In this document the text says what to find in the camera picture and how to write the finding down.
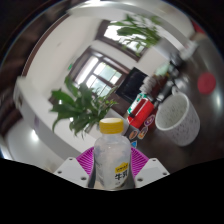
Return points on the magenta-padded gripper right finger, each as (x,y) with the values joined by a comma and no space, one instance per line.
(151,170)

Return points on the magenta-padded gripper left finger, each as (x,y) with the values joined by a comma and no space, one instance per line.
(71,170)

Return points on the yellow-capped clear drink bottle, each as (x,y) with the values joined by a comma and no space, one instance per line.
(112,156)

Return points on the blue round badge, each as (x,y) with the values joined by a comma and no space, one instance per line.
(134,144)

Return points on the orange round badge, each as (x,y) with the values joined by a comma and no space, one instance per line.
(142,132)
(133,134)

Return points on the purple round badge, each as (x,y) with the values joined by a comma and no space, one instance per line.
(150,121)

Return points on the white speckled mug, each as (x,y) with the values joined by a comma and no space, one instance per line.
(181,123)

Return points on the red plastic box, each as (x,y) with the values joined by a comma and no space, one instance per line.
(141,113)

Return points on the large potted plant white pot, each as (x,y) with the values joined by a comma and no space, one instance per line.
(81,106)
(140,30)

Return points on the green box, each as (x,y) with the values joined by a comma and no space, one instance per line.
(137,100)

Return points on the tea set on wooden tray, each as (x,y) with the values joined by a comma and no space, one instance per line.
(156,86)

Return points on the black chair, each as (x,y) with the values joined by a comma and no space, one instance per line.
(132,84)

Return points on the dark wooden double door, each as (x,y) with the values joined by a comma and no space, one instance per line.
(100,71)

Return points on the flat round red coaster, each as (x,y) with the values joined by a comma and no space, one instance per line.
(206,82)

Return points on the green exit sign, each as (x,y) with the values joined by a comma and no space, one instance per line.
(70,66)

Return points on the dark wooden framed window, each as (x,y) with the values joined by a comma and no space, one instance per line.
(115,36)

